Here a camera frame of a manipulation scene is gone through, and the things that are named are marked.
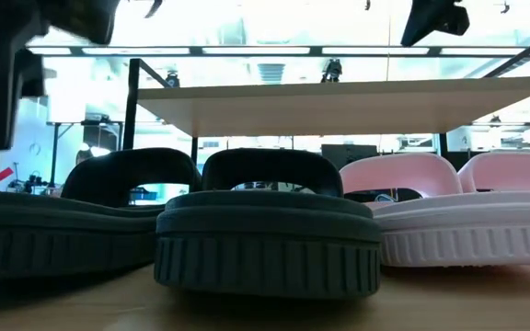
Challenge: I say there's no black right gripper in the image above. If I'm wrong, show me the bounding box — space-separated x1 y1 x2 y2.
400 0 471 48

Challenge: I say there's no pink rubber slide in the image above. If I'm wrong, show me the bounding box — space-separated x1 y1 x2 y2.
338 152 530 268
456 152 530 195

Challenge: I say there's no black rubber slide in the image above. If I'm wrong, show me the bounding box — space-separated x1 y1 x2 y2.
153 147 384 301
0 147 202 282

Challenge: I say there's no wooden shelf with black legs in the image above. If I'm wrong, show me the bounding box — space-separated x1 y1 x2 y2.
121 40 530 166

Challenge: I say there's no black background stand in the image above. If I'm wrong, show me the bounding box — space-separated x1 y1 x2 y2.
46 120 125 188

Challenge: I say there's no black background monitor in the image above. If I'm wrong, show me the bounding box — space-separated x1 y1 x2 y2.
320 143 381 171

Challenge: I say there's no ceiling air vent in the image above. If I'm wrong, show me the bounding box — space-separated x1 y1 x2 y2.
257 63 287 86

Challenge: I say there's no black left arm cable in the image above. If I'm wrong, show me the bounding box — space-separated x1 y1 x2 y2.
144 0 164 19

